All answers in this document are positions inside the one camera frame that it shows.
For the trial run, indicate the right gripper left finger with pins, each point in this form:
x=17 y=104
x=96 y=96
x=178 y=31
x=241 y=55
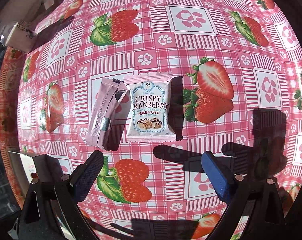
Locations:
x=84 y=176

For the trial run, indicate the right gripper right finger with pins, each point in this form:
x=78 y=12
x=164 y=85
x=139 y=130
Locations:
x=220 y=177

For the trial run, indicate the white storage box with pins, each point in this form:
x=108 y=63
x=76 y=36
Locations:
x=28 y=166

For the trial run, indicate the pink snack packet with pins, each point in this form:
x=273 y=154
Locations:
x=110 y=96

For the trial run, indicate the pink strawberry tablecloth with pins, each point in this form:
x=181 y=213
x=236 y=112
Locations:
x=236 y=91

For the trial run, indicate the white tissue box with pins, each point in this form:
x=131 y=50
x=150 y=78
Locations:
x=21 y=38

